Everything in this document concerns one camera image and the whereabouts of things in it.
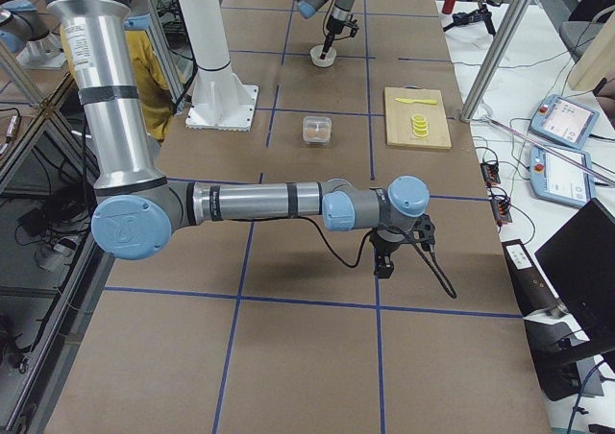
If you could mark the far teach pendant tablet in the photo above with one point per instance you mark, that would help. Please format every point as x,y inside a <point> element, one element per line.
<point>564,122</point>

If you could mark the black laptop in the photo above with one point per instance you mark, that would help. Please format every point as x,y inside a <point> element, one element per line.
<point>578,261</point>

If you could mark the white bowl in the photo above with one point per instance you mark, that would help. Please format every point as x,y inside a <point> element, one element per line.
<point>317,59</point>

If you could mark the clear plastic egg box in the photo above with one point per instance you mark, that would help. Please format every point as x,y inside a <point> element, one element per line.
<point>319,139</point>

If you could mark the person in yellow shirt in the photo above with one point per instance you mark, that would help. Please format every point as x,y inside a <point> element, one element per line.
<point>155,97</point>

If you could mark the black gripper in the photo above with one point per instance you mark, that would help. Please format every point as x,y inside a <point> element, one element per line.
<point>332,27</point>
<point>382,245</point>

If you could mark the teach pendant tablet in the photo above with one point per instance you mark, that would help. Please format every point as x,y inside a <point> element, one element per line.
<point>556,180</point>
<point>564,122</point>

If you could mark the yellow plastic knife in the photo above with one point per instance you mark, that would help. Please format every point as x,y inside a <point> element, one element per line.
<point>429,102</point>

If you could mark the black tripod stick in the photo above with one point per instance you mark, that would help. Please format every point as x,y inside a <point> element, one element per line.
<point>481,14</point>

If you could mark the near teach pendant tablet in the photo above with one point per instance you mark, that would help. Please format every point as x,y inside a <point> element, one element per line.
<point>556,180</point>

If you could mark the wooden cutting board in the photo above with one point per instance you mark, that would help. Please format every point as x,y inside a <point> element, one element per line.
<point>398,123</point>

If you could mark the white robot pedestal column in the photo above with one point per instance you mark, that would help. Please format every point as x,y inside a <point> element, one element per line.
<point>204,25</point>

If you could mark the outermost lemon slice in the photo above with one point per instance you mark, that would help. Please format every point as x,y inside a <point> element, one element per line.
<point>419,117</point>

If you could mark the aluminium frame post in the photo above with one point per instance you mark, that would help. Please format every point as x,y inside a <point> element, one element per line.
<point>512,19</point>

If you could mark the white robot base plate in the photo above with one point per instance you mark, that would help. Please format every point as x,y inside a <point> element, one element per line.
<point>220,112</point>

